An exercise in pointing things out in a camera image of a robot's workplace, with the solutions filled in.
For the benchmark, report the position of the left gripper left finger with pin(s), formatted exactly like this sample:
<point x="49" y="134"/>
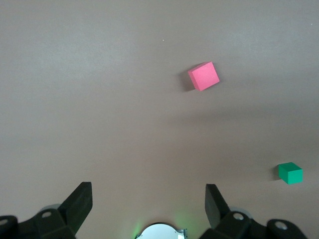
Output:
<point x="62" y="224"/>

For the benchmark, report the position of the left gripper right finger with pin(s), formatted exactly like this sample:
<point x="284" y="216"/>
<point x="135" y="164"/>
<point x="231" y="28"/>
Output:
<point x="231" y="226"/>

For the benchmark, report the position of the green foam cube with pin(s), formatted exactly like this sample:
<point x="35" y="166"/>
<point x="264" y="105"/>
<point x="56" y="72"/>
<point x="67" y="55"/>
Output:
<point x="290" y="174"/>

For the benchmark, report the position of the brown table mat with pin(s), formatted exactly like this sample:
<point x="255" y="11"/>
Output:
<point x="99" y="99"/>

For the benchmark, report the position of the pink foam cube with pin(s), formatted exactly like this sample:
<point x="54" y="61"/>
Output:
<point x="204" y="76"/>

